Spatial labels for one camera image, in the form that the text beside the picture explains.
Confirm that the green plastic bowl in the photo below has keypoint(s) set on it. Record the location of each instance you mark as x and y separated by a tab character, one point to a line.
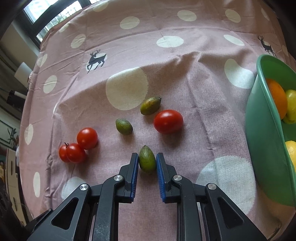
267	134

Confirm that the yellow lemon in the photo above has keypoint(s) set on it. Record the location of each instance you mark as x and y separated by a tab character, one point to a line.
291	148

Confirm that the brownish green olive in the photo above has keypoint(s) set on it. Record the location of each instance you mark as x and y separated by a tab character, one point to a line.
150	106

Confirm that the large red tomato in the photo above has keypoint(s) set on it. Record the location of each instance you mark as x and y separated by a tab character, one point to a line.
168	121

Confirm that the black window frame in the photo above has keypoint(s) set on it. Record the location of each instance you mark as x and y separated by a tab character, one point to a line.
38	17

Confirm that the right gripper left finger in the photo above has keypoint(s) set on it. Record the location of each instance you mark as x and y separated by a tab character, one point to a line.
90	212

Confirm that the yellow-green mango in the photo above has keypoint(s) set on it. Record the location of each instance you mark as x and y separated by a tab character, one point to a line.
290	117

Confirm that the white paper roll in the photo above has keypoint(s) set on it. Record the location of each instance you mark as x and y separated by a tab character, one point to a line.
23	73

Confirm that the red cherry tomato with stem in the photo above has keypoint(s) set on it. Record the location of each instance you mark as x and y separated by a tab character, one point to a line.
75	153

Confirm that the small green olive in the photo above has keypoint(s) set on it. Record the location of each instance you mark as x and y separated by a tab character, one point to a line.
123	126

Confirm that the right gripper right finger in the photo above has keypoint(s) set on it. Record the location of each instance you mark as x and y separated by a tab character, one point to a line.
203	211

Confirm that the pink polka dot tablecloth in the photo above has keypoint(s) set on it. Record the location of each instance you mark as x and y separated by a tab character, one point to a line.
103	63

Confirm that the orange fruit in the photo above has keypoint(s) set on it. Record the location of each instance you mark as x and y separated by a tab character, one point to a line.
279	96

